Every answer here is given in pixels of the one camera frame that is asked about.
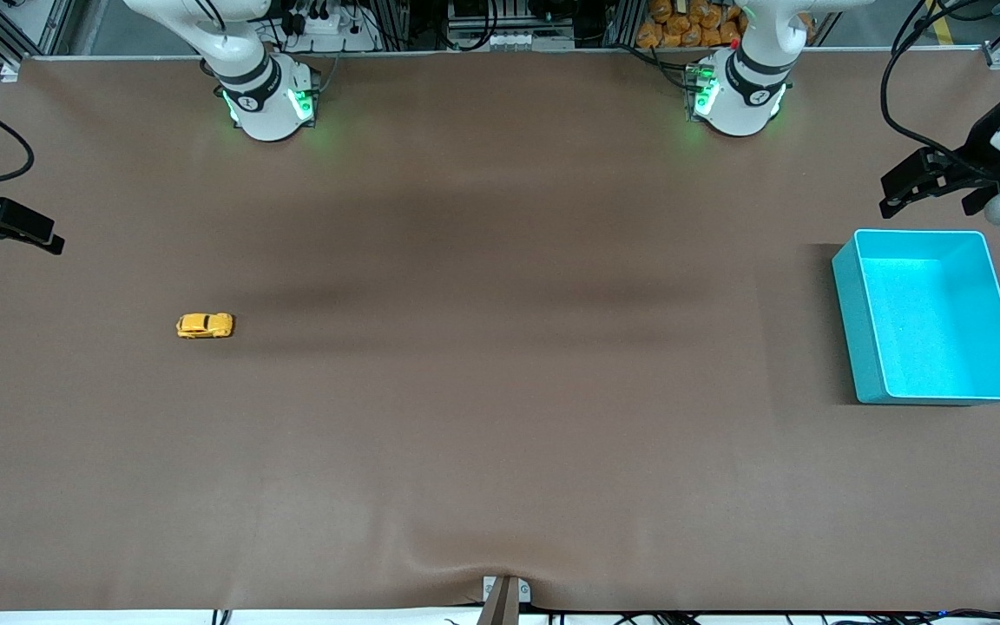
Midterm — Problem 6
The brown table mat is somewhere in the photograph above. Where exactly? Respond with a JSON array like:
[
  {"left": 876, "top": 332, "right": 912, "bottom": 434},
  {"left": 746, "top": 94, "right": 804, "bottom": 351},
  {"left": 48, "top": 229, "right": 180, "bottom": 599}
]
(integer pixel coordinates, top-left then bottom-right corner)
[{"left": 0, "top": 48, "right": 1000, "bottom": 613}]

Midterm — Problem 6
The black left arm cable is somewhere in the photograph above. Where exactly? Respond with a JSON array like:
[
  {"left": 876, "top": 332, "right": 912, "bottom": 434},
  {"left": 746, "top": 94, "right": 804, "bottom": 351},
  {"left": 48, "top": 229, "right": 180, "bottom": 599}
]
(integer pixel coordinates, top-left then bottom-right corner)
[{"left": 879, "top": 0, "right": 1000, "bottom": 183}]

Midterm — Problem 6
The pile of orange balls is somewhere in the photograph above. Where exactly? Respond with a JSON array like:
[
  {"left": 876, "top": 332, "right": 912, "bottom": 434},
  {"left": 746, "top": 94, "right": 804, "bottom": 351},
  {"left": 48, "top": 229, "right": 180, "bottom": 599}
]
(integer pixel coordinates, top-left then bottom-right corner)
[{"left": 636, "top": 0, "right": 815, "bottom": 49}]

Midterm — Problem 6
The metal bracket with brown bar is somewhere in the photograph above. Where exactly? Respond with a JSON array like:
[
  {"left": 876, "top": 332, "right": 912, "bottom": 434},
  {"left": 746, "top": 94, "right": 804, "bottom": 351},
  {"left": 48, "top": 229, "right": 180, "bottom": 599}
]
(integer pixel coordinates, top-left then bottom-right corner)
[{"left": 476, "top": 575, "right": 532, "bottom": 625}]

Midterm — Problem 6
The white power strip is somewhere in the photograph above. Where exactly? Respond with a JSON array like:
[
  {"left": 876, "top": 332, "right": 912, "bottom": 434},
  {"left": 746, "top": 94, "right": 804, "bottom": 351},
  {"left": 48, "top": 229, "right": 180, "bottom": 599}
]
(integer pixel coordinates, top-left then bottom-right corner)
[{"left": 279, "top": 0, "right": 381, "bottom": 53}]

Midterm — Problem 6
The teal plastic bin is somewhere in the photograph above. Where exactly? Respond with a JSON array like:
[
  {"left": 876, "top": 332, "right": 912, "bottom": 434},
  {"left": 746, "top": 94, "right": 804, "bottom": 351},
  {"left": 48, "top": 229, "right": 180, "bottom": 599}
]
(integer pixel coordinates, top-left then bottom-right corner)
[{"left": 832, "top": 229, "right": 1000, "bottom": 406}]

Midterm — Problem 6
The yellow beetle toy car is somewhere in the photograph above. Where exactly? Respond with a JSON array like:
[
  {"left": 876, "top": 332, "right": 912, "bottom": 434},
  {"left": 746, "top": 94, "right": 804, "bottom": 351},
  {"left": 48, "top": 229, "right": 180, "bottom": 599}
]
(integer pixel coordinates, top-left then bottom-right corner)
[{"left": 175, "top": 312, "right": 235, "bottom": 339}]

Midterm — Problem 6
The black cable bundle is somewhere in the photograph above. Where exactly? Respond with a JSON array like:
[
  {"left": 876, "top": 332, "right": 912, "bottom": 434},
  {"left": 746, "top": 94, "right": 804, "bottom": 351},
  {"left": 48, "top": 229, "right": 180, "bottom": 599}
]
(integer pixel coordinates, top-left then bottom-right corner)
[{"left": 812, "top": 608, "right": 1000, "bottom": 625}]

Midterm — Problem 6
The grey equipment rack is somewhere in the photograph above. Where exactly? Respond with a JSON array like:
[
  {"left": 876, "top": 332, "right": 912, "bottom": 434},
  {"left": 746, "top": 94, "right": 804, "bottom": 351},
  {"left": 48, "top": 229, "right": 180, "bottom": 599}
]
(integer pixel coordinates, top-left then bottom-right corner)
[{"left": 444, "top": 0, "right": 579, "bottom": 51}]

